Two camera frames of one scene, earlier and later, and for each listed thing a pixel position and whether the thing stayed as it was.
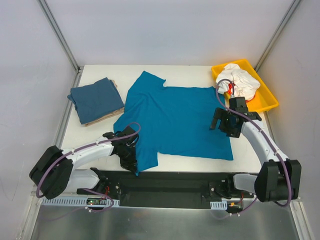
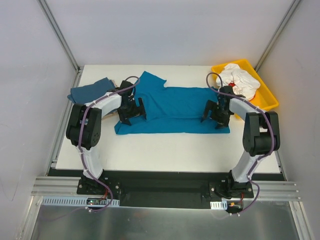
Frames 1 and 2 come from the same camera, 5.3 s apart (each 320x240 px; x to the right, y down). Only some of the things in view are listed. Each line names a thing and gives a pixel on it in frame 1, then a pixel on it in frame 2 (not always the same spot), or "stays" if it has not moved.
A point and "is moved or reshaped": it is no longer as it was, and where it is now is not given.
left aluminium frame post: x=62 y=40 stays
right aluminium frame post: x=277 y=34 stays
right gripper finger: x=219 y=114 -> x=211 y=110
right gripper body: x=222 y=120 -> x=216 y=114
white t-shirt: x=243 y=84 stays
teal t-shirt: x=172 y=121 is moved or reshaped
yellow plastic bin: x=264 y=100 stays
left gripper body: x=130 y=163 -> x=132 y=112
